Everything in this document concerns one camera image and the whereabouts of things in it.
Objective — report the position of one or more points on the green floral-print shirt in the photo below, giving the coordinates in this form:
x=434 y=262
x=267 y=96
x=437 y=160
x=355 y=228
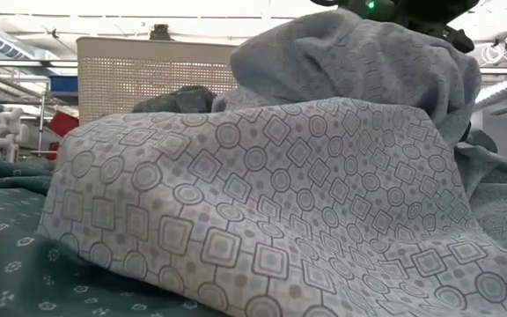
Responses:
x=7 y=246

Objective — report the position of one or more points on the grey geometric-print shirt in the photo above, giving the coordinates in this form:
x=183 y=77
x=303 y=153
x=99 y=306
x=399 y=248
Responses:
x=280 y=198

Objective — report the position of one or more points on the black ceiling box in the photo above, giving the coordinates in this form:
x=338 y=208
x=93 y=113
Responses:
x=160 y=33

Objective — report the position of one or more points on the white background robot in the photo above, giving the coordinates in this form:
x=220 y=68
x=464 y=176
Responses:
x=9 y=132

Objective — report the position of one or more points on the red box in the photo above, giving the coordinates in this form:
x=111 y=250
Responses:
x=63 y=123

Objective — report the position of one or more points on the white plastic laundry bin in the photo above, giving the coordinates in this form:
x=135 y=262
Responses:
x=148 y=83

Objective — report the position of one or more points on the blue box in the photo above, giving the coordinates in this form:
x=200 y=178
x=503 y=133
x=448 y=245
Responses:
x=64 y=83

